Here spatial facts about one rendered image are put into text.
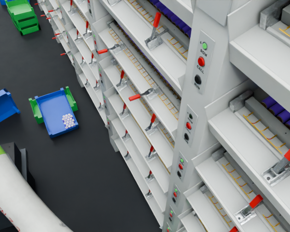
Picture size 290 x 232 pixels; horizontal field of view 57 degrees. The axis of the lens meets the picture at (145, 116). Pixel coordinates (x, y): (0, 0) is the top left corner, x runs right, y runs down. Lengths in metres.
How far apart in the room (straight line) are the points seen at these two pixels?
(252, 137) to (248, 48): 0.19
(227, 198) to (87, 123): 1.44
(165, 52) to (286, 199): 0.43
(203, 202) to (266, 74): 0.55
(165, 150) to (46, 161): 1.07
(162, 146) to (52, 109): 1.22
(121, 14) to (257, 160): 0.59
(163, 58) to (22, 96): 1.75
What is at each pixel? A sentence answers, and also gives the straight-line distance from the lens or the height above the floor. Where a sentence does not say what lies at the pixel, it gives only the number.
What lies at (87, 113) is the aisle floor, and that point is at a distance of 2.04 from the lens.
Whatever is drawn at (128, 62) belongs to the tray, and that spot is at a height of 0.90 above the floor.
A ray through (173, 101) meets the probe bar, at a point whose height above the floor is 0.93.
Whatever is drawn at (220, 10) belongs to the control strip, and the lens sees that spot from 0.44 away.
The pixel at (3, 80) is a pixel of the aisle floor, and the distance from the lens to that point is 2.54.
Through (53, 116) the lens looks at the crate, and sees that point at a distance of 2.01.
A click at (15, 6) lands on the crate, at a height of 0.16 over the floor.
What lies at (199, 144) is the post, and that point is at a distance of 0.64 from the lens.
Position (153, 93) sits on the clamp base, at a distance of 0.84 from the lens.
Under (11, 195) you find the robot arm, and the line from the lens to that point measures 0.82.
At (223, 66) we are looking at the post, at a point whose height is 1.21.
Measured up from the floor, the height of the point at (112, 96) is 0.52.
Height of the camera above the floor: 1.50
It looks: 49 degrees down
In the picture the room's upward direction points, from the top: straight up
